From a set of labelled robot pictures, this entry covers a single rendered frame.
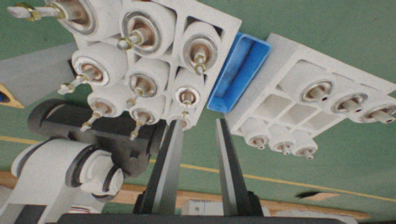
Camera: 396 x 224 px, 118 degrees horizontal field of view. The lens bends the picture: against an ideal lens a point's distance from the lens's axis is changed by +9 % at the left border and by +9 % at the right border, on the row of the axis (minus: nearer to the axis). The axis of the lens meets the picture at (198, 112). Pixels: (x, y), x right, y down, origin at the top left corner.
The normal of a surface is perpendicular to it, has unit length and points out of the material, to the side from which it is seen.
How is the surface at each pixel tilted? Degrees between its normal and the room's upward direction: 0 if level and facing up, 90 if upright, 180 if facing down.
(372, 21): 0
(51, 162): 68
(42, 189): 54
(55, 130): 45
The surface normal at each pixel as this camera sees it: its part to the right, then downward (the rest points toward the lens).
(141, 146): 0.21, -0.03
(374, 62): -0.02, 0.67
